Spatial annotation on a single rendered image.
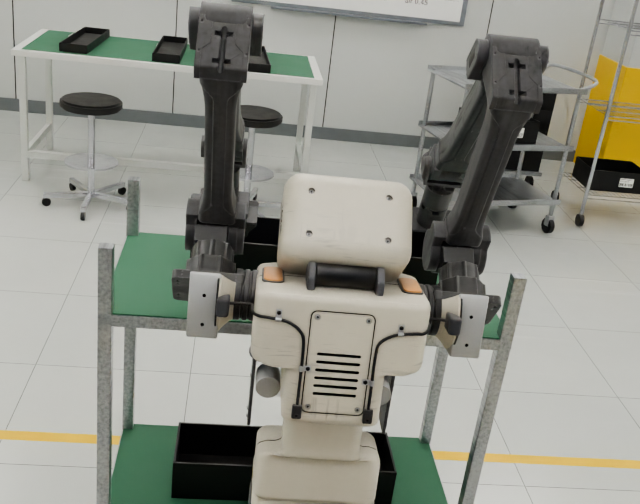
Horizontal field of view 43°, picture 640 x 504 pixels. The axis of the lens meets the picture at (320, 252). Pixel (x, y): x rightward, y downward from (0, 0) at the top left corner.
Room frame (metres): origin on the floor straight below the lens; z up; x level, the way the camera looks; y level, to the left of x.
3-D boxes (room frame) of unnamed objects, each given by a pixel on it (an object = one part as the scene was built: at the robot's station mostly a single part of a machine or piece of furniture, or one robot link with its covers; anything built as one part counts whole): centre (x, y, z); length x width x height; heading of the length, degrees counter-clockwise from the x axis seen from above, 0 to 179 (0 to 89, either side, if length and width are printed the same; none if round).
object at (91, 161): (4.39, 1.36, 0.31); 0.53 x 0.50 x 0.62; 97
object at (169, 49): (5.09, 1.08, 0.83); 0.62 x 0.16 x 0.06; 7
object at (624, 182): (5.38, -1.89, 0.29); 0.40 x 0.30 x 0.14; 97
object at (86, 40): (5.04, 1.59, 0.83); 0.62 x 0.16 x 0.06; 4
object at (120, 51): (5.11, 1.05, 0.40); 1.80 x 0.75 x 0.80; 97
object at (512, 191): (4.98, -1.02, 0.50); 0.90 x 0.54 x 1.00; 111
